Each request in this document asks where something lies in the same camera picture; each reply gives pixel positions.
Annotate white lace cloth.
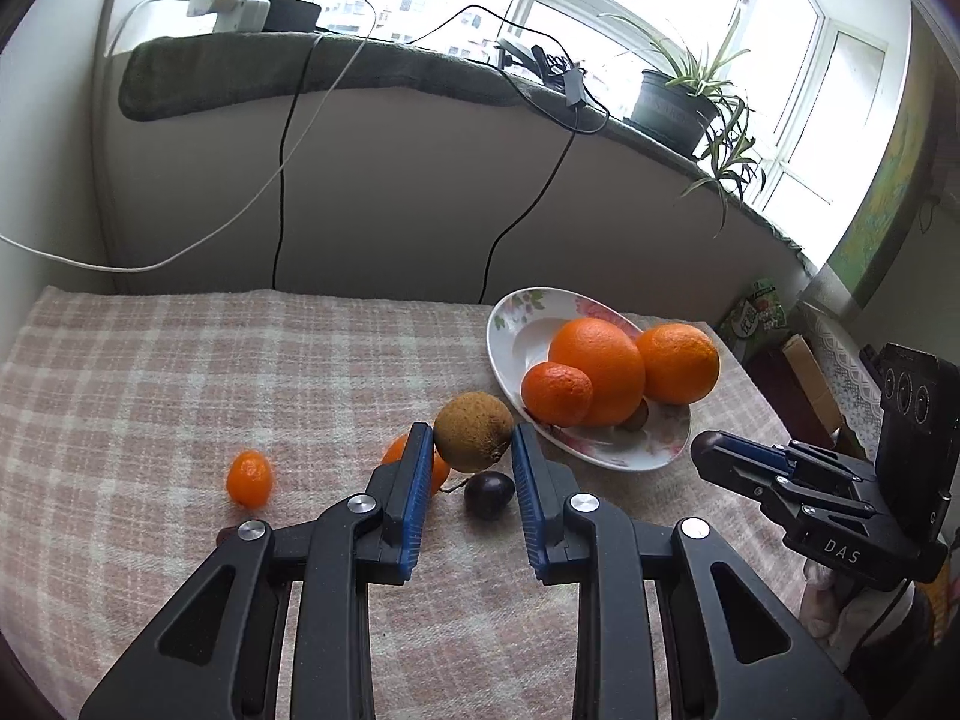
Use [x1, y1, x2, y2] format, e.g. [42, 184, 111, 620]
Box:
[799, 300, 890, 466]

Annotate large orange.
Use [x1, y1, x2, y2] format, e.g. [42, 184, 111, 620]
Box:
[547, 317, 647, 428]
[636, 323, 721, 405]

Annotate white plug block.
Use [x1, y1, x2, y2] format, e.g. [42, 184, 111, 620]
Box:
[214, 0, 272, 32]

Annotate wall map poster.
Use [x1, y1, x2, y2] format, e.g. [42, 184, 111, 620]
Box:
[825, 15, 946, 308]

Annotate green snack packets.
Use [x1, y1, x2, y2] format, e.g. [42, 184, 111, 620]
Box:
[718, 279, 788, 350]

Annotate grey tilted device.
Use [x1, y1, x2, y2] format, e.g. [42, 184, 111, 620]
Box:
[495, 36, 552, 77]

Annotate pink checked tablecloth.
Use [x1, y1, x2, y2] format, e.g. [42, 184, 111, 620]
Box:
[0, 285, 856, 720]

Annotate white cable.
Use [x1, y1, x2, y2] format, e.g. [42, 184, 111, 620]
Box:
[0, 0, 372, 272]

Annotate tangerine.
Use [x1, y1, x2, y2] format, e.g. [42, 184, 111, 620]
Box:
[520, 361, 594, 427]
[381, 433, 452, 497]

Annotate black cable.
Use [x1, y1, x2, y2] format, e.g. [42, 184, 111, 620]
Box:
[271, 34, 323, 291]
[480, 67, 610, 303]

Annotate potted spider plant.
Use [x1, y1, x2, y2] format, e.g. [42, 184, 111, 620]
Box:
[600, 9, 767, 237]

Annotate white floral plate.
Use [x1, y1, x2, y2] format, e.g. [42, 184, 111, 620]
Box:
[486, 286, 692, 473]

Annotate black box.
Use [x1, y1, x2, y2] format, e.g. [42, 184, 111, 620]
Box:
[264, 0, 323, 32]

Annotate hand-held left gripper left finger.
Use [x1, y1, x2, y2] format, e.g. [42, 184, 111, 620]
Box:
[79, 424, 436, 720]

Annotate brown cardboard box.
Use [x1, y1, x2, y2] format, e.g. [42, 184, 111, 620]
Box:
[750, 334, 845, 451]

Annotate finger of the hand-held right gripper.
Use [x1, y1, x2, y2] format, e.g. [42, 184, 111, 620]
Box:
[691, 450, 878, 522]
[691, 429, 875, 482]

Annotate small orange kumquat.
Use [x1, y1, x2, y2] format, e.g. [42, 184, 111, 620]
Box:
[227, 451, 272, 508]

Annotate person's right hand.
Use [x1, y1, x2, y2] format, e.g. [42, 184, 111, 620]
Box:
[799, 559, 860, 642]

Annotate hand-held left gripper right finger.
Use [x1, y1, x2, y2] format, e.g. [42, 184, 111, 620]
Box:
[511, 424, 871, 720]

